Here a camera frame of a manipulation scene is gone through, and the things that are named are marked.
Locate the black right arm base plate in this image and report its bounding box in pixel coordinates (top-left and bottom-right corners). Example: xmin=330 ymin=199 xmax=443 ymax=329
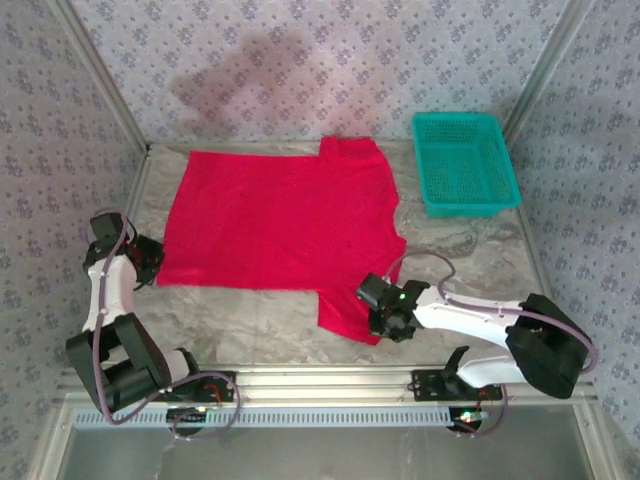
xmin=410 ymin=368 xmax=504 ymax=403

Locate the teal plastic basket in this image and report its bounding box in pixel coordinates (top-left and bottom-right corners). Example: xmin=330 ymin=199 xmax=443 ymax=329
xmin=410 ymin=112 xmax=522 ymax=220

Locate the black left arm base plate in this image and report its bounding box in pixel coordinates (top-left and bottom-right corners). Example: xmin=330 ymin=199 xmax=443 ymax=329
xmin=145 ymin=370 xmax=237 ymax=404

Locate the red t-shirt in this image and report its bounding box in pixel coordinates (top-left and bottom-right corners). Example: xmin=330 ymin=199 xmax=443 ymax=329
xmin=156 ymin=135 xmax=409 ymax=347

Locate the grey slotted cable duct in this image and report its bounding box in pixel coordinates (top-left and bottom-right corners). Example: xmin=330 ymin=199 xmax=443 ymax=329
xmin=72 ymin=405 xmax=454 ymax=430

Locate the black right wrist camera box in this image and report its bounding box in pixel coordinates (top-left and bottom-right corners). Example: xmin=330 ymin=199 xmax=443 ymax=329
xmin=355 ymin=272 xmax=397 ymax=307

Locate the aluminium corner post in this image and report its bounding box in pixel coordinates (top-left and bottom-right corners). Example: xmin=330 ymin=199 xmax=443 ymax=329
xmin=49 ymin=0 xmax=152 ymax=151
xmin=502 ymin=0 xmax=596 ymax=146

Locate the black circuit board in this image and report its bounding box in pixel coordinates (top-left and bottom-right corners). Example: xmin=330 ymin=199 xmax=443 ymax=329
xmin=166 ymin=406 xmax=210 ymax=426

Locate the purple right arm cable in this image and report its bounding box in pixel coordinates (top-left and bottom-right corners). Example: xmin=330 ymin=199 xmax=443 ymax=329
xmin=382 ymin=249 xmax=600 ymax=440

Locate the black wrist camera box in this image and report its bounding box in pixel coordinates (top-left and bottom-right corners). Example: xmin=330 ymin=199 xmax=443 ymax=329
xmin=355 ymin=272 xmax=397 ymax=307
xmin=88 ymin=211 xmax=126 ymax=242

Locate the circuit board with lit LEDs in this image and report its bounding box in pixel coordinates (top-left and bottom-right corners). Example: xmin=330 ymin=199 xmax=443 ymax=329
xmin=448 ymin=407 xmax=492 ymax=435

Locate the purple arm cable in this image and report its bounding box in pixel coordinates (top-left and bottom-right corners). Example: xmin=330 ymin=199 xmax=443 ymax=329
xmin=84 ymin=212 xmax=242 ymax=443
xmin=382 ymin=249 xmax=600 ymax=440

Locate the grey metal panel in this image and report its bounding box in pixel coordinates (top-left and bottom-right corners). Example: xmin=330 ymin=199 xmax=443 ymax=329
xmin=29 ymin=404 xmax=619 ymax=480

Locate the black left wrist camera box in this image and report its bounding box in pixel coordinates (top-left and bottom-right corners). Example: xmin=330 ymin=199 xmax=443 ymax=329
xmin=88 ymin=211 xmax=126 ymax=242

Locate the aluminium frame rail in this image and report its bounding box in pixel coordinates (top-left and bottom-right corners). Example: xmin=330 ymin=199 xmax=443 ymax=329
xmin=52 ymin=363 xmax=599 ymax=407

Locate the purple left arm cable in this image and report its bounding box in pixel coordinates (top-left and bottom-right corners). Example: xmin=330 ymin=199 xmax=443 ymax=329
xmin=84 ymin=212 xmax=242 ymax=443

